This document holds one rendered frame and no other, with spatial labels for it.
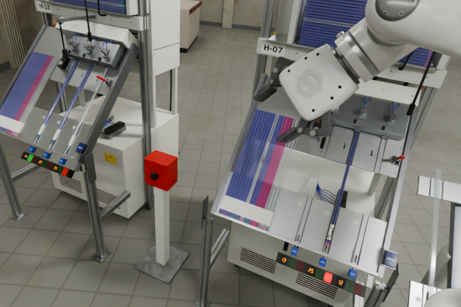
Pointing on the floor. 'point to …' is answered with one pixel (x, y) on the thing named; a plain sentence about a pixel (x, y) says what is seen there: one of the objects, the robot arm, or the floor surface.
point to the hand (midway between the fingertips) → (272, 116)
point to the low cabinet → (188, 23)
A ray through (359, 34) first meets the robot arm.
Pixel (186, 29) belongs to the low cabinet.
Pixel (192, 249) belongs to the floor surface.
